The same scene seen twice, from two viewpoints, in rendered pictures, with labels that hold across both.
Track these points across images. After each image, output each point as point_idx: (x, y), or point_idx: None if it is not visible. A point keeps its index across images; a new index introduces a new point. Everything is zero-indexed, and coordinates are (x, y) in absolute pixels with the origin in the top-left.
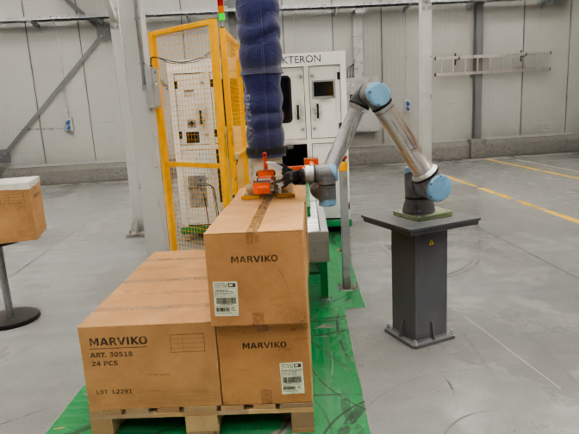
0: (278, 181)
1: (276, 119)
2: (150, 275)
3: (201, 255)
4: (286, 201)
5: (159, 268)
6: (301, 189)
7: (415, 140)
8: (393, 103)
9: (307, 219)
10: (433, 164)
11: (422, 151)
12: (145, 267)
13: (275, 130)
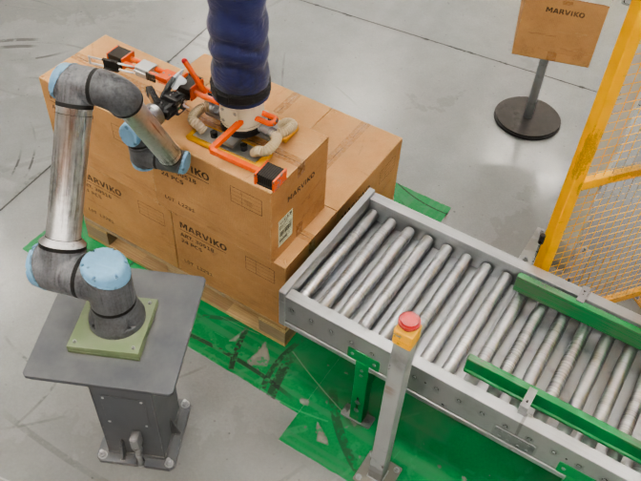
0: (103, 59)
1: (208, 45)
2: (301, 112)
3: (341, 165)
4: (173, 124)
5: (320, 123)
6: (237, 173)
7: (50, 183)
8: (56, 111)
9: (267, 231)
10: (46, 240)
11: (49, 206)
12: (336, 115)
13: (212, 59)
